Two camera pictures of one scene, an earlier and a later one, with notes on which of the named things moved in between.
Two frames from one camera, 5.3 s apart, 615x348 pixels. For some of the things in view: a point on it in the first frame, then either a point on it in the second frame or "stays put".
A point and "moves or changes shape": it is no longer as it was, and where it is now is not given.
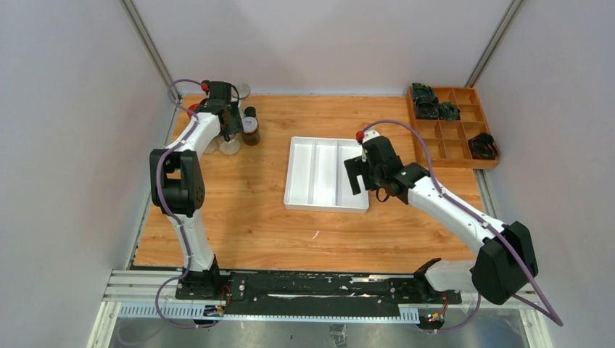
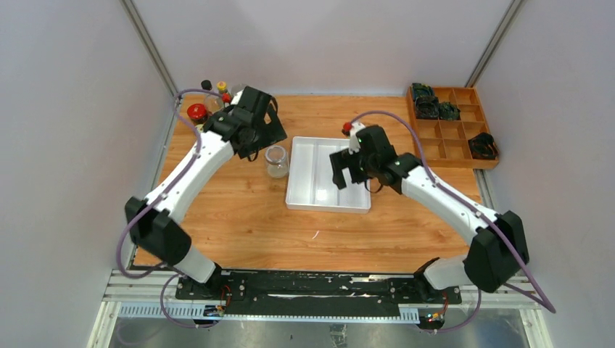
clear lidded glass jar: (229, 148) moves or changes shape
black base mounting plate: (283, 291) stays put
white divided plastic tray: (315, 177) stays put
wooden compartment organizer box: (447, 141) stays put
